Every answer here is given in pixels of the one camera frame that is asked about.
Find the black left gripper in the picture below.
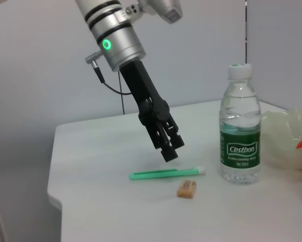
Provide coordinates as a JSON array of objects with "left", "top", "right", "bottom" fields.
[{"left": 118, "top": 60, "right": 186, "bottom": 162}]

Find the green utility knife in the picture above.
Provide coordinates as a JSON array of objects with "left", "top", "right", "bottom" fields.
[{"left": 129, "top": 165, "right": 206, "bottom": 182}]

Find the green label water bottle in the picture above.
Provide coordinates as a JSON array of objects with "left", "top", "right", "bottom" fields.
[{"left": 218, "top": 63, "right": 262, "bottom": 185}]

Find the beige eraser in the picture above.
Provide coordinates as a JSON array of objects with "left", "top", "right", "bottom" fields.
[{"left": 176, "top": 179, "right": 198, "bottom": 200}]

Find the pale green glass fruit plate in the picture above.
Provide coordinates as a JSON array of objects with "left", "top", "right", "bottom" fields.
[{"left": 260, "top": 107, "right": 302, "bottom": 174}]

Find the left arm connector cable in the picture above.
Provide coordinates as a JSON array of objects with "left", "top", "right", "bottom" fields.
[{"left": 84, "top": 50, "right": 134, "bottom": 96}]

